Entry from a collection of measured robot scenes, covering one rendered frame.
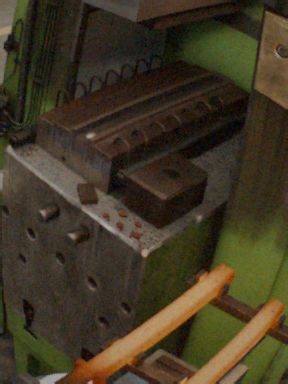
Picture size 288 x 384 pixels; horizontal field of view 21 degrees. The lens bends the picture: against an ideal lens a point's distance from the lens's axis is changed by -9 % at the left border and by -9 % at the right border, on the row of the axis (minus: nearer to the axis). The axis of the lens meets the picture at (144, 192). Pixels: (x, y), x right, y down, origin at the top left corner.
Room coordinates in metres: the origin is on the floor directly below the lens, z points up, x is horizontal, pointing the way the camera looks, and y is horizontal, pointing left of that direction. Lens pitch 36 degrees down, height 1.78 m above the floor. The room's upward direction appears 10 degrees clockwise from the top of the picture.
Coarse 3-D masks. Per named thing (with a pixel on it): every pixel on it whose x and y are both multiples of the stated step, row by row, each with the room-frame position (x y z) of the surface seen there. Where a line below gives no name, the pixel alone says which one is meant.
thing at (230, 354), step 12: (276, 300) 0.87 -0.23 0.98; (264, 312) 0.84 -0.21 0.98; (276, 312) 0.84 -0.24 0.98; (252, 324) 0.81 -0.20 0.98; (264, 324) 0.81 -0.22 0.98; (240, 336) 0.78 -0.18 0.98; (252, 336) 0.78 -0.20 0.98; (228, 348) 0.75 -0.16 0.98; (240, 348) 0.75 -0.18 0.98; (216, 360) 0.72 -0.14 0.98; (228, 360) 0.72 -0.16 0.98; (204, 372) 0.69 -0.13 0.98; (216, 372) 0.69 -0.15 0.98
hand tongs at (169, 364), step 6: (156, 360) 0.93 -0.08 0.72; (162, 360) 0.94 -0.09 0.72; (168, 360) 0.94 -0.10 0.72; (156, 366) 0.92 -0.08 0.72; (162, 366) 0.92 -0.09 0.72; (168, 366) 0.92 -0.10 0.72; (174, 366) 0.92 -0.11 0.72; (180, 366) 0.92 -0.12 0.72; (168, 372) 0.90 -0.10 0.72; (174, 372) 0.90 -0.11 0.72; (180, 372) 0.91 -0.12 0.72; (186, 372) 0.91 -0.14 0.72; (192, 372) 0.91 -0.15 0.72
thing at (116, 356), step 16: (224, 272) 0.92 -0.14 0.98; (192, 288) 0.88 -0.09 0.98; (208, 288) 0.88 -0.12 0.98; (176, 304) 0.83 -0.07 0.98; (192, 304) 0.84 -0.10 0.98; (160, 320) 0.79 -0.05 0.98; (176, 320) 0.80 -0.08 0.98; (128, 336) 0.75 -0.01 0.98; (144, 336) 0.75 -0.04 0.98; (160, 336) 0.77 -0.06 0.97; (112, 352) 0.71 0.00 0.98; (128, 352) 0.71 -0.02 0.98; (80, 368) 0.66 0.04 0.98; (96, 368) 0.66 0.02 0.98; (112, 368) 0.68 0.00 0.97
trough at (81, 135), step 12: (192, 84) 1.46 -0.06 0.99; (204, 84) 1.49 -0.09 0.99; (156, 96) 1.37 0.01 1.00; (168, 96) 1.40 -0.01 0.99; (180, 96) 1.41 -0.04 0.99; (132, 108) 1.32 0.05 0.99; (144, 108) 1.34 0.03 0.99; (108, 120) 1.27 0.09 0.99; (120, 120) 1.28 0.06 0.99; (84, 132) 1.22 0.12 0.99; (96, 132) 1.23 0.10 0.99
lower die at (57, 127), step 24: (144, 72) 1.50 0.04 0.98; (168, 72) 1.52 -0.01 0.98; (192, 72) 1.53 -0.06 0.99; (216, 72) 1.54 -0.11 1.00; (96, 96) 1.37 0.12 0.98; (120, 96) 1.36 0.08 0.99; (144, 96) 1.36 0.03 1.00; (192, 96) 1.40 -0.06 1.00; (240, 96) 1.46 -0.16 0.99; (48, 120) 1.25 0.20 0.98; (72, 120) 1.25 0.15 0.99; (96, 120) 1.24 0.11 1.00; (144, 120) 1.28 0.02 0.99; (168, 120) 1.30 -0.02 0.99; (192, 120) 1.32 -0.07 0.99; (216, 120) 1.39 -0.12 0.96; (48, 144) 1.24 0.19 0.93; (72, 144) 1.21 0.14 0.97; (96, 144) 1.18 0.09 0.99; (120, 144) 1.19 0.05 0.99; (144, 144) 1.21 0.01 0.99; (168, 144) 1.27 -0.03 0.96; (72, 168) 1.20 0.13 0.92; (96, 168) 1.17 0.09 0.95; (120, 168) 1.17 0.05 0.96
